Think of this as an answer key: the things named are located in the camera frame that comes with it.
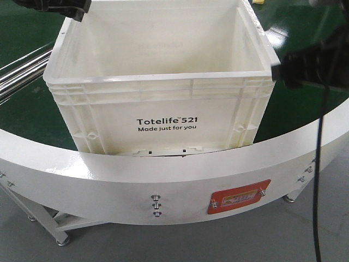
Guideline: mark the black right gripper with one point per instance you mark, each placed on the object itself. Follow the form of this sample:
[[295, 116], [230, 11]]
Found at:
[[312, 66]]

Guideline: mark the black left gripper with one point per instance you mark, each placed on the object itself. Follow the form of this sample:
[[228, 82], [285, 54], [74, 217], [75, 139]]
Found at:
[[74, 9]]

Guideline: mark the white plastic tote box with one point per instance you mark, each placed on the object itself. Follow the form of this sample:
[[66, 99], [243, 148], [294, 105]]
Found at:
[[159, 78]]

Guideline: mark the yellow plush toy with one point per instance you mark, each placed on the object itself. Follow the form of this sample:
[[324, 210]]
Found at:
[[260, 2]]

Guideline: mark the steel conveyor rollers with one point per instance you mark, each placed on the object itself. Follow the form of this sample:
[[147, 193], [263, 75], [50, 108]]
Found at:
[[23, 71]]

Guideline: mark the orange warning plate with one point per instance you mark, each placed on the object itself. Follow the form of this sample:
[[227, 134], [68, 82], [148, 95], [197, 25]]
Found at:
[[230, 199]]

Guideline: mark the white round conveyor table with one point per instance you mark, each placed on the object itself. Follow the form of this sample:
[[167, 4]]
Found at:
[[65, 189]]

